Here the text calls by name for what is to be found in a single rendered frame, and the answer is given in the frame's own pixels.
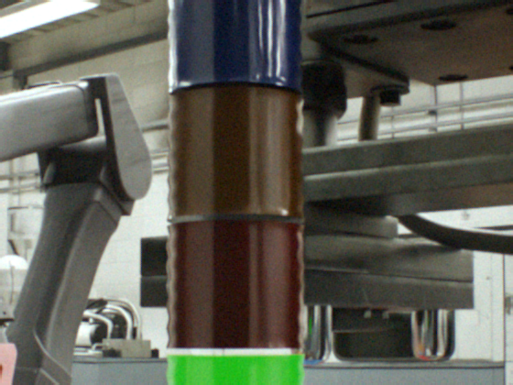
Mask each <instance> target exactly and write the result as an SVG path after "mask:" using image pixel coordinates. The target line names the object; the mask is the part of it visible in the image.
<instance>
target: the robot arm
mask: <svg viewBox="0 0 513 385"><path fill-rule="evenodd" d="M97 99H100V104H101V109H102V116H103V128H104V137H96V136H97V134H98V131H99V119H98V111H97V105H96V101H95V100H97ZM36 152H37V156H38V166H39V173H40V179H41V186H42V189H43V192H44V193H45V197H44V200H43V214H42V225H41V228H40V232H39V235H38V241H37V244H36V246H35V249H34V252H33V255H32V258H31V260H30V262H29V265H28V268H27V273H26V277H25V280H24V283H23V286H22V289H21V291H20V293H19V295H18V298H17V301H16V305H15V310H14V312H12V309H11V306H10V303H9V302H0V385H71V384H72V380H73V376H72V372H71V367H72V360H73V354H74V349H75V345H76V341H77V337H78V334H79V331H80V325H81V322H82V317H83V314H84V311H85V308H86V304H87V302H88V299H89V296H90V293H91V290H92V286H93V283H94V280H95V277H96V273H97V270H98V269H99V263H100V260H101V258H102V255H103V253H104V251H105V248H106V246H107V244H108V242H109V240H110V238H111V236H112V235H113V234H114V233H115V231H116V229H117V228H118V226H119V223H120V220H121V217H123V216H131V214H132V212H133V208H134V205H135V202H136V201H137V200H142V199H143V198H145V197H146V196H147V194H148V192H149V189H150V187H151V183H152V178H153V164H152V158H151V154H150V151H149V148H148V146H147V142H146V140H145V138H144V136H143V133H142V131H141V128H140V126H139V124H138V122H137V120H136V116H135V114H134V111H133V109H132V106H131V104H130V103H129V100H128V98H127V95H126V89H125V87H124V85H123V83H122V81H121V79H120V77H119V75H118V74H116V73H114V72H111V73H104V74H96V75H89V76H83V77H82V78H80V79H79V81H78V82H71V83H64V84H62V83H61V82H59V81H53V82H39V83H33V84H28V85H27V91H23V92H18V93H10V94H5V95H0V163H1V162H5V161H8V160H13V159H17V158H20V157H23V156H26V155H29V154H33V153H36ZM4 323H9V324H8V326H7V327H6V329H5V331H4V329H3V327H2V325H3V324H4Z"/></svg>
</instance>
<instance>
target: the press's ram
mask: <svg viewBox="0 0 513 385"><path fill-rule="evenodd" d="M300 88H301V90H302V91H303V98H302V99H303V102H304V103H303V107H302V110H301V112H302V116H303V120H304V123H303V127H302V130H301V132H302V135H303V139H304V143H303V147H302V155H303V158H304V164H303V168H302V174H303V178H304V184H303V188H302V193H303V197H304V205H303V209H302V212H303V216H304V220H305V221H304V222H303V223H301V225H304V226H305V228H304V232H303V236H302V238H303V242H304V246H305V248H304V253H303V261H304V265H305V270H304V274H303V281H304V284H305V291H304V295H303V301H304V303H303V304H304V313H303V316H302V321H303V324H304V327H305V329H304V333H303V337H302V339H303V343H304V346H305V348H291V349H290V351H291V354H305V357H304V360H303V364H302V365H304V366H311V367H312V366H319V365H321V364H323V363H324V362H326V361H327V360H329V359H330V355H331V353H332V350H333V341H332V332H384V331H387V330H388V315H387V313H409V312H411V323H412V347H413V350H414V353H415V354H414V355H415V356H416V357H418V358H420V359H423V360H429V361H431V360H435V359H438V358H440V357H442V356H443V355H444V353H445V350H446V347H447V342H446V329H447V311H466V310H472V309H474V308H475V301H474V296H475V284H474V281H475V269H474V251H469V250H463V249H460V248H458V247H454V246H448V245H442V244H435V243H430V242H423V241H417V240H410V239H398V219H397V218H393V217H388V216H395V215H416V214H428V213H439V212H451V211H461V210H473V209H483V208H494V207H504V206H513V124H506V125H502V124H499V125H492V126H481V127H473V128H467V129H460V130H453V131H446V132H440V133H438V132H432V133H426V134H419V135H412V136H405V137H393V138H385V139H378V140H371V141H364V142H356V143H349V144H343V145H338V124H337V121H338V120H340V119H341V118H342V116H343V115H344V113H345V112H346V110H347V88H346V85H344V84H342V83H338V82H329V83H327V84H312V83H309V82H307V78H304V79H302V80H301V85H300ZM168 239H169V236H146V237H141V238H140V262H139V274H140V276H142V277H140V279H139V307H141V308H153V309H166V305H167V302H168V298H169V297H168V294H167V290H166V286H167V282H168V278H169V276H168V273H167V269H166V266H167V262H168V258H169V255H168V251H167V248H166V245H167V242H168Z"/></svg>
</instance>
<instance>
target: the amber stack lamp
mask: <svg viewBox="0 0 513 385"><path fill-rule="evenodd" d="M303 103H304V102H303V99H302V98H301V97H299V96H297V95H296V94H293V93H287V92H282V91H278V90H271V89H263V88H256V87H246V86H225V87H210V88H201V89H194V90H189V91H187V92H185V93H179V94H176V95H173V96H171V97H170V98H169V99H168V101H167V104H168V107H169V115H168V119H167V122H168V126H169V134H168V138H167V142H168V146H169V155H168V158H167V163H168V167H169V174H168V178H167V185H168V188H169V194H168V197H167V205H168V208H169V213H168V217H167V222H168V223H170V224H175V223H181V222H190V221H203V220H269V221H282V222H291V223H297V224H301V223H303V222H304V221H305V220H304V216H303V212H302V209H303V205H304V197H303V193H302V188H303V184H304V178H303V174H302V168H303V164H304V158H303V155H302V147H303V143H304V139H303V135H302V132H301V130H302V127H303V123H304V120H303V116H302V112H301V110H302V107H303Z"/></svg>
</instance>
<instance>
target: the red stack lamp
mask: <svg viewBox="0 0 513 385"><path fill-rule="evenodd" d="M304 228H305V225H301V224H297V223H291V222H282V221H269V220H203V221H190V222H181V223H175V224H171V225H167V231H168V235H169V239H168V242H167V245H166V248H167V251H168V255H169V258H168V262H167V266H166V269H167V273H168V276H169V278H168V282H167V286H166V290H167V294H168V297H169V298H168V302H167V305H166V310H167V315H168V318H169V319H168V321H167V325H166V332H167V336H168V337H169V342H168V344H167V348H305V346H304V343H303V339H302V337H303V333H304V329H305V327H304V324H303V321H302V316H303V313H304V304H303V303H304V301H303V295H304V291H305V284H304V281H303V274H304V270H305V265H304V261H303V253H304V248H305V246H304V242H303V238H302V236H303V232H304Z"/></svg>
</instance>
